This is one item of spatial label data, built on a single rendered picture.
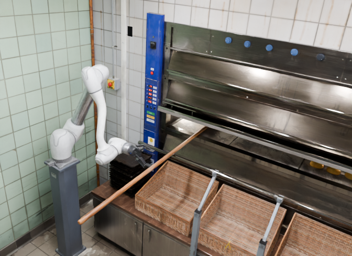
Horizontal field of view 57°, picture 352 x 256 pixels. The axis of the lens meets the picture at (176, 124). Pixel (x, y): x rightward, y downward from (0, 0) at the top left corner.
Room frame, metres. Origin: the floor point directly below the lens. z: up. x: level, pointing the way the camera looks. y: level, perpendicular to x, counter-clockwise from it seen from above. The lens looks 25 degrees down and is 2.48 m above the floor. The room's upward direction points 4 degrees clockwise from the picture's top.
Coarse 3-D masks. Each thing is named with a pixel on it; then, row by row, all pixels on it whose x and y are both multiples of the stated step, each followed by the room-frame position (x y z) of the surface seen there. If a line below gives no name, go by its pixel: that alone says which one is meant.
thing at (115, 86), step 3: (108, 78) 2.95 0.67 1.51; (111, 78) 2.96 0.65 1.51; (117, 78) 2.97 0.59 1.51; (108, 81) 2.94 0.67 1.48; (111, 81) 2.93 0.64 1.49; (114, 81) 2.91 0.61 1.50; (117, 81) 2.94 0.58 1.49; (114, 84) 2.91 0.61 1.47; (117, 84) 2.94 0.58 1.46; (108, 87) 2.94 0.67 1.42; (111, 87) 2.93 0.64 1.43; (114, 87) 2.91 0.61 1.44; (117, 87) 2.94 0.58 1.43
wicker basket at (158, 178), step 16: (160, 176) 2.53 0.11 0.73; (192, 176) 2.46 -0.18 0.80; (144, 192) 2.33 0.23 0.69; (160, 192) 2.48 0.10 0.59; (176, 192) 2.48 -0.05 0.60; (192, 192) 2.41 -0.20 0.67; (144, 208) 2.18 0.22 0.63; (160, 208) 2.09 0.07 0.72; (192, 208) 2.28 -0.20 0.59; (176, 224) 2.01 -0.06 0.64; (192, 224) 1.99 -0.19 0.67
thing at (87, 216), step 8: (192, 136) 2.46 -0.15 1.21; (184, 144) 2.33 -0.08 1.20; (160, 160) 2.05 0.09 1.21; (152, 168) 1.95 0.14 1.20; (128, 184) 1.73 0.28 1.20; (120, 192) 1.65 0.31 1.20; (112, 200) 1.58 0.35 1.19; (96, 208) 1.48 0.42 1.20; (88, 216) 1.41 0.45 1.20; (80, 224) 1.36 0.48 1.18
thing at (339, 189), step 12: (180, 132) 2.59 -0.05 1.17; (192, 132) 2.59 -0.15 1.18; (216, 144) 2.41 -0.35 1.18; (240, 156) 2.29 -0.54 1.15; (252, 156) 2.25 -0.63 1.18; (276, 168) 2.14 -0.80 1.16; (288, 168) 2.11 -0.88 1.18; (312, 180) 2.00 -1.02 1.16; (324, 180) 1.98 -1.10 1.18; (348, 192) 1.87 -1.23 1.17
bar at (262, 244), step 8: (160, 152) 2.25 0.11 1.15; (168, 152) 2.22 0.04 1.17; (184, 160) 2.13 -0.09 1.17; (200, 168) 2.06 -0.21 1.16; (208, 168) 2.04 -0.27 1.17; (224, 176) 1.96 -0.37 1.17; (240, 184) 1.89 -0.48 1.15; (248, 184) 1.87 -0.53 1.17; (208, 192) 1.92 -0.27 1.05; (264, 192) 1.80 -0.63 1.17; (280, 200) 1.74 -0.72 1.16; (200, 208) 1.83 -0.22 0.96; (200, 216) 1.81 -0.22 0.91; (272, 216) 1.68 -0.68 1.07; (192, 232) 1.81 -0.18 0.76; (192, 240) 1.81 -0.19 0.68; (264, 240) 1.58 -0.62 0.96; (192, 248) 1.80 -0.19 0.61; (264, 248) 1.54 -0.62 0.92
